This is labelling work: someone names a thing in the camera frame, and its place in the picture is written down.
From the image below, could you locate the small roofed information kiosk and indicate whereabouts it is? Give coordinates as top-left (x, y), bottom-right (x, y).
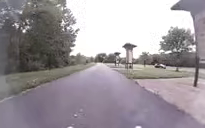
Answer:
top-left (113, 51), bottom-right (122, 67)

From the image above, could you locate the dark asphalt path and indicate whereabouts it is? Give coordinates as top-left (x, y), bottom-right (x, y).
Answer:
top-left (0, 63), bottom-right (205, 128)

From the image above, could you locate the distant tree line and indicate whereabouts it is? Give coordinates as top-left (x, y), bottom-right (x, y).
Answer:
top-left (94, 51), bottom-right (197, 68)

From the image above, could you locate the grass lawn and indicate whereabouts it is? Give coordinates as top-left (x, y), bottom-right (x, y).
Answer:
top-left (104, 63), bottom-right (205, 81)

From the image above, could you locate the car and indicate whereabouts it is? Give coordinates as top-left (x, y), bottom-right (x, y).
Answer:
top-left (154, 63), bottom-right (167, 70)

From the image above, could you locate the grass verge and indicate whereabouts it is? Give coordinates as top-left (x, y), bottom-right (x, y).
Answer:
top-left (0, 62), bottom-right (97, 106)

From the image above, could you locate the tree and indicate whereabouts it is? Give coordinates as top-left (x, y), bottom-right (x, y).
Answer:
top-left (159, 26), bottom-right (195, 72)

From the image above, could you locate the row of trees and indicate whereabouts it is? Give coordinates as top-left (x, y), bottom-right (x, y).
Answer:
top-left (0, 0), bottom-right (95, 78)

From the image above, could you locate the pale paved side area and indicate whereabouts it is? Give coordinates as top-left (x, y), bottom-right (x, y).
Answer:
top-left (133, 77), bottom-right (205, 128)

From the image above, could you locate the roofed wooden notice board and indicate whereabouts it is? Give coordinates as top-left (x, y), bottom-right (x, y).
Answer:
top-left (170, 0), bottom-right (205, 88)

